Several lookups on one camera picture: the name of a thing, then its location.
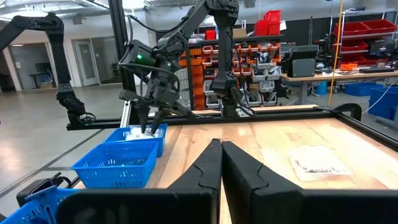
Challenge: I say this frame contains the black table-level camera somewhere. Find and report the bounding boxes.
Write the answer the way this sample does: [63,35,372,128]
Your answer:
[16,172,74,208]

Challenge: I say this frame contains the black aluminium table frame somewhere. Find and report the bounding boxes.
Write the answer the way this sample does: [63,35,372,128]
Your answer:
[67,0,398,152]

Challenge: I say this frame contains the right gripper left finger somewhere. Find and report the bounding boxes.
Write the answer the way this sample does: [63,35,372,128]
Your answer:
[57,138,223,224]

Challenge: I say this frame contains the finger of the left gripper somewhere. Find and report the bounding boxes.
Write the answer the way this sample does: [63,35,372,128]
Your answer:
[136,103,150,134]
[150,107,172,135]

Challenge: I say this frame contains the blue storage tub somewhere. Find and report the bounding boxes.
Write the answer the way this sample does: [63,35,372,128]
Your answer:
[368,86,398,121]
[344,82,385,97]

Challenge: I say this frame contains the wire rack with red bins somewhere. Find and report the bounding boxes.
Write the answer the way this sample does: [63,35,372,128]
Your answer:
[331,18,398,68]

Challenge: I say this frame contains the long yellow cable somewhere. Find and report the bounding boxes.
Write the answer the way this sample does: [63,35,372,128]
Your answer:
[327,0,345,108]

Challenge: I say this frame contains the blue plastic slotted basket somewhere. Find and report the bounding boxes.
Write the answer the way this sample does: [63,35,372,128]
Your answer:
[103,123,169,158]
[0,185,80,224]
[70,141,160,190]

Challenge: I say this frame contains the blue round waste bin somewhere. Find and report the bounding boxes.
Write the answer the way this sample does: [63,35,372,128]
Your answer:
[315,81,329,96]

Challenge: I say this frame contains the grey-backed computer monitor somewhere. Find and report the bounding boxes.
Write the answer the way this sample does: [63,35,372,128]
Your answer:
[285,44,320,78]

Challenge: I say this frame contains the black keyboard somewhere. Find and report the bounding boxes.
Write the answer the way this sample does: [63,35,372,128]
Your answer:
[358,67,396,74]

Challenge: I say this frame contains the shelf rack with orange bins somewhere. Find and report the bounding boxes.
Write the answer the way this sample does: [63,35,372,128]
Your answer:
[178,34,284,110]

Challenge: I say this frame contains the stacked red storage bins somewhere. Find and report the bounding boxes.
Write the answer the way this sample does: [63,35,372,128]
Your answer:
[254,9,282,37]

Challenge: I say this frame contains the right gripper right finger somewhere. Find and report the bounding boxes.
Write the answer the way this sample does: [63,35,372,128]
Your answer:
[222,141,398,224]

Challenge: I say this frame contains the brown cardboard box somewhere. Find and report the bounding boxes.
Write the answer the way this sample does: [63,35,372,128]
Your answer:
[232,27,248,39]

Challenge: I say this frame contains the wooden workbench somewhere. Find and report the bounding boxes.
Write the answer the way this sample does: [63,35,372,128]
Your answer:
[279,70,398,106]

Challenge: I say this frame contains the grey door with window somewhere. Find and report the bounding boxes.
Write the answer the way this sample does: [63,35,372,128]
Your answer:
[72,39,101,87]

